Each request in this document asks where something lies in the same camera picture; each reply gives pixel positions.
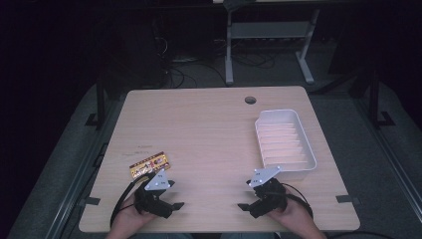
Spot white metal desk frame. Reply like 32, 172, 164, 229
224, 8, 321, 86

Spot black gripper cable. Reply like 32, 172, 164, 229
280, 182, 315, 220
109, 175, 150, 229

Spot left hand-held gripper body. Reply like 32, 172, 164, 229
133, 167, 176, 220

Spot person's right hand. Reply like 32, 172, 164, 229
265, 196, 315, 233

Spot white plastic ribbed tray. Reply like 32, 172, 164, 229
254, 109, 318, 182

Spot person's left hand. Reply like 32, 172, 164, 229
111, 193, 157, 235

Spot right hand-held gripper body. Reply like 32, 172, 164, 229
245, 165, 289, 219

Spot gold and red snack packet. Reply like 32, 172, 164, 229
128, 150, 172, 180

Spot black table edge bracket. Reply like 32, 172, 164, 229
79, 196, 102, 207
334, 194, 362, 204

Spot black floor cables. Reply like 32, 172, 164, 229
155, 33, 277, 90

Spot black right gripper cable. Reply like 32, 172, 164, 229
280, 182, 315, 220

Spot black metal stand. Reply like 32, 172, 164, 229
366, 68, 396, 129
84, 78, 107, 131

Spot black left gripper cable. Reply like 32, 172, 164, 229
109, 175, 150, 229

